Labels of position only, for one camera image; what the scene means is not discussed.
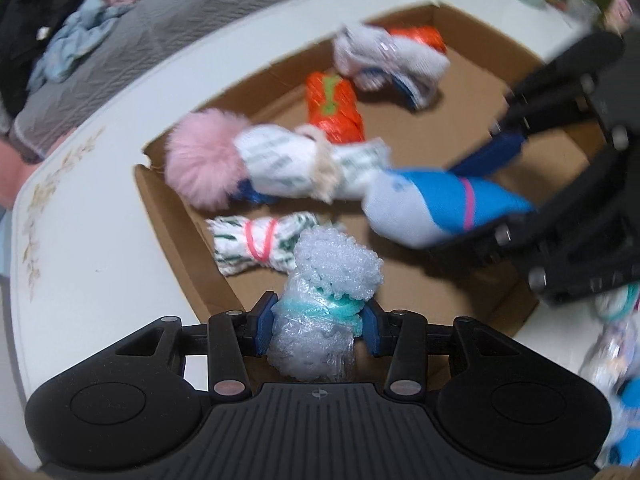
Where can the black clothing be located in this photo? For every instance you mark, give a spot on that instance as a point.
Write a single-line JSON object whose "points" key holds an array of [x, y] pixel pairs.
{"points": [[35, 25]]}

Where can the bubble wrap bundle teal band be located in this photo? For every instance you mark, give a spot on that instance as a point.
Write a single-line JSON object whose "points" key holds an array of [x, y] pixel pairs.
{"points": [[310, 340]]}

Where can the white sock bundle pink pompom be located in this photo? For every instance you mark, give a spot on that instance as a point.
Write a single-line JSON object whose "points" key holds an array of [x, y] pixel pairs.
{"points": [[270, 160]]}

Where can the orange plastic bag bundle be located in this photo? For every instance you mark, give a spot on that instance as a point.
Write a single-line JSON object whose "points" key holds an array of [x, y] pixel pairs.
{"points": [[425, 37], [335, 115]]}

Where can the white green striped sock bundle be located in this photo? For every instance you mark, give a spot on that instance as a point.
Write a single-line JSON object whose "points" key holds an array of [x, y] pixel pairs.
{"points": [[240, 245]]}

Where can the shallow cardboard box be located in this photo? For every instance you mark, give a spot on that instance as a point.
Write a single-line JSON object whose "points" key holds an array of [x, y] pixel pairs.
{"points": [[470, 105]]}

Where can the white grey sock bundle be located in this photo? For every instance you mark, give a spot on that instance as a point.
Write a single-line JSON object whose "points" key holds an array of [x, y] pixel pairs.
{"points": [[395, 65]]}

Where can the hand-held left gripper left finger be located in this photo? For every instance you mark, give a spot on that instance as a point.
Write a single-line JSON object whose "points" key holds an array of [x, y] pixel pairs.
{"points": [[265, 325]]}

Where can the blue grey sock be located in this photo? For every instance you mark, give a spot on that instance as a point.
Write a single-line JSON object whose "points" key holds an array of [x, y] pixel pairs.
{"points": [[425, 200]]}

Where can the grey quilted sofa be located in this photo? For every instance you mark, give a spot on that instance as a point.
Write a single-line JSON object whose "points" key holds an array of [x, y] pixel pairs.
{"points": [[175, 25]]}

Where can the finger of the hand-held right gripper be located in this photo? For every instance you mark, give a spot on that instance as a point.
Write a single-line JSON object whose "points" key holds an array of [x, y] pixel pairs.
{"points": [[505, 240], [492, 155]]}

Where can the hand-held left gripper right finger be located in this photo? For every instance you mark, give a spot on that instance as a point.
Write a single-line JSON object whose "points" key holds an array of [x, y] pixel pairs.
{"points": [[374, 332]]}

